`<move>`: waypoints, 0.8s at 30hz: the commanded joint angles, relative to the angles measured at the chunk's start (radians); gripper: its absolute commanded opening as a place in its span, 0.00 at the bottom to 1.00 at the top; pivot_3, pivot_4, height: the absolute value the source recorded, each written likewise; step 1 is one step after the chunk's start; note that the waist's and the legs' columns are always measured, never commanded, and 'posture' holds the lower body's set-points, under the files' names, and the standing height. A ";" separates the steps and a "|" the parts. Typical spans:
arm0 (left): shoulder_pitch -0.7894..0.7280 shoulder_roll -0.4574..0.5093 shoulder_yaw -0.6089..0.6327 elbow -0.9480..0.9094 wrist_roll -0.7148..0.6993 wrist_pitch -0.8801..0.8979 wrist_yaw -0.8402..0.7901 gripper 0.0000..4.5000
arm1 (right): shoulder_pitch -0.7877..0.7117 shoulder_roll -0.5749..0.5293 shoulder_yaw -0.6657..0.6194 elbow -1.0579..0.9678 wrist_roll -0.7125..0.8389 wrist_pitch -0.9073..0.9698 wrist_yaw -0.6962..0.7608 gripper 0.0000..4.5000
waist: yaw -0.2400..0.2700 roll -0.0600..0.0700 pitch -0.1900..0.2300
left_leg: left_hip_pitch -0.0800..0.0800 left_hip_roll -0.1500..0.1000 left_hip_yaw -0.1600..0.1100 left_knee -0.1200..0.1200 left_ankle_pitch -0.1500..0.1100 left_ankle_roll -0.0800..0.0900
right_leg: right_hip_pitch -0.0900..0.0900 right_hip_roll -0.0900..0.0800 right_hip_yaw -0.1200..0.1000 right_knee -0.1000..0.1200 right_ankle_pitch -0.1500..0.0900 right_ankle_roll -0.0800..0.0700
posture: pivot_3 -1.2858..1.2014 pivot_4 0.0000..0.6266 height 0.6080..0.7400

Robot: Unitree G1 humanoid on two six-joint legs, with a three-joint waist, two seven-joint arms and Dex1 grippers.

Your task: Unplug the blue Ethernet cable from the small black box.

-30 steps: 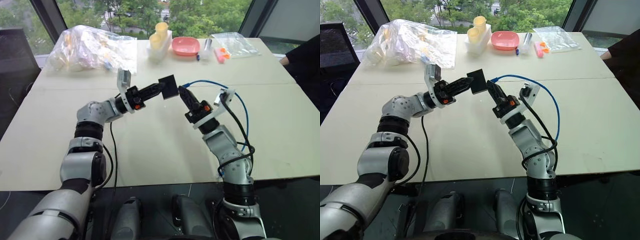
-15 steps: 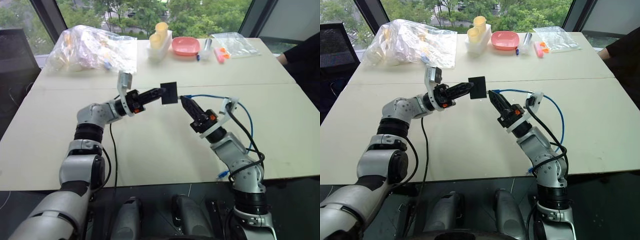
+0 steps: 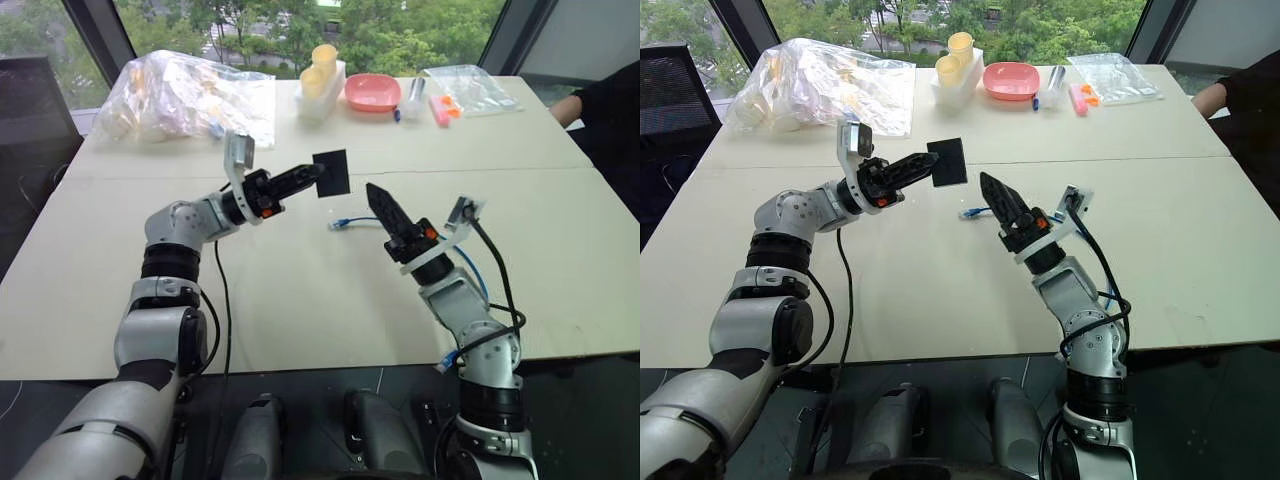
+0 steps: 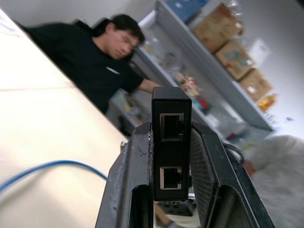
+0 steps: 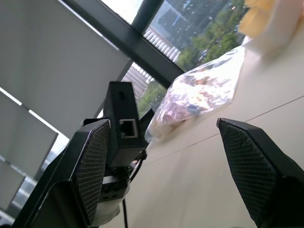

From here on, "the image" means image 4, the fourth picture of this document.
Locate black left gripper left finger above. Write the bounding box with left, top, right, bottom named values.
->
left=95, top=122, right=155, bottom=228

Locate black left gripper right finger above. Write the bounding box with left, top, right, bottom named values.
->
left=189, top=121, right=276, bottom=228

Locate small black Ethernet adapter box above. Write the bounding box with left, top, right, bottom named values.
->
left=151, top=86, right=192, bottom=202

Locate small brown cardboard box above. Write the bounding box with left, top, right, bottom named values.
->
left=238, top=68, right=273, bottom=103

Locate cardboard box with blue print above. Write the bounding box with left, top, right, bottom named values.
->
left=215, top=39, right=256, bottom=81

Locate large brown cardboard box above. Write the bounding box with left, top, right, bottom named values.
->
left=191, top=2, right=244, bottom=54

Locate yellow snack packet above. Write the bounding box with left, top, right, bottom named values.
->
left=257, top=94, right=278, bottom=113

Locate grey metal shelving rack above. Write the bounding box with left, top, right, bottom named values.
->
left=108, top=0, right=275, bottom=141

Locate person in black shirt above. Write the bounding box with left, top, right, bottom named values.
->
left=23, top=14, right=164, bottom=114

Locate black cable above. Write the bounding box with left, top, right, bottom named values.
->
left=223, top=142, right=245, bottom=164

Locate blue Ethernet cable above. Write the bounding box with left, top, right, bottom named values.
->
left=0, top=160, right=108, bottom=193

